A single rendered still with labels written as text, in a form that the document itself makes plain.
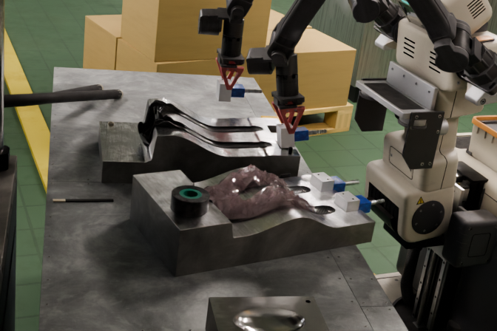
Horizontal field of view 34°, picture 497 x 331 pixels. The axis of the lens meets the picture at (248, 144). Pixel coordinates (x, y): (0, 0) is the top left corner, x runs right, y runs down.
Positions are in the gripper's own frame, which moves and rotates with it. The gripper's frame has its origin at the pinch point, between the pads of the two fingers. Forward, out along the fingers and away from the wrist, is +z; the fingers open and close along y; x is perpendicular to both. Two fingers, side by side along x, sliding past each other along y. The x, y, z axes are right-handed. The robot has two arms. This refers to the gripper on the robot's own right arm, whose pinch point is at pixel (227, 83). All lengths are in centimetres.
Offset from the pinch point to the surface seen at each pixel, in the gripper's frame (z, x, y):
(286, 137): 3.1, 10.3, 31.3
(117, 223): 15, -34, 56
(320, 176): 7.3, 15.8, 46.3
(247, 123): 6.5, 3.8, 13.7
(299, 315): 8, -4, 102
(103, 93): 9.7, -34.4, -15.5
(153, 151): 5.7, -24.4, 35.5
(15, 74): 91, -75, -266
